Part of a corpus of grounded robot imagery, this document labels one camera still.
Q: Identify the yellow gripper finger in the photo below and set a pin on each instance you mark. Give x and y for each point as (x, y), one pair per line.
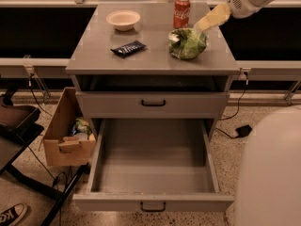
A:
(217, 16)

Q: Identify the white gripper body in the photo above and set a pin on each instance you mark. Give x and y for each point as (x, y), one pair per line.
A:
(244, 4)

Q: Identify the green jalapeno chip bag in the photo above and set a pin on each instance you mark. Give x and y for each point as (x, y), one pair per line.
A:
(186, 43)

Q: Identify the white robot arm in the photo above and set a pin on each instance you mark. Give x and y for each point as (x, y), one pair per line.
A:
(268, 191)

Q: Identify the grey drawer cabinet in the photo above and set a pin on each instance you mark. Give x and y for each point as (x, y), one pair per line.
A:
(95, 68)

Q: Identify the closed grey upper drawer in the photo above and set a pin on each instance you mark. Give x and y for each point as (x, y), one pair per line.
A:
(153, 105)

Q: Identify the open grey middle drawer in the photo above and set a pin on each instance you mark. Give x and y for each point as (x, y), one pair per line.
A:
(152, 166)

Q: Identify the red coca-cola can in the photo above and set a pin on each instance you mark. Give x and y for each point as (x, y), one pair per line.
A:
(181, 13)

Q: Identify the dark blue snack bar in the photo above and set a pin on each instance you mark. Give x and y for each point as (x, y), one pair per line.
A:
(129, 49)

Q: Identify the white paper bowl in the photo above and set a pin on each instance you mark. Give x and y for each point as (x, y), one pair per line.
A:
(123, 20)

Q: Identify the black power adapter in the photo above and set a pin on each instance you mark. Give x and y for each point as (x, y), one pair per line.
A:
(243, 131)

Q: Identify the grey metal railing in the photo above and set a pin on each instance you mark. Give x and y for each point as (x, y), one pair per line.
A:
(53, 67)

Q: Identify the snack bags in box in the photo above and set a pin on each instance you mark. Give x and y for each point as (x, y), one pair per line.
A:
(81, 128)

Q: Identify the cardboard box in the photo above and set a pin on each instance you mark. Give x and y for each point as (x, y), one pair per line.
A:
(61, 148)

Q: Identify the black white sneaker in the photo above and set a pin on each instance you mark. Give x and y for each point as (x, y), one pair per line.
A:
(13, 215)

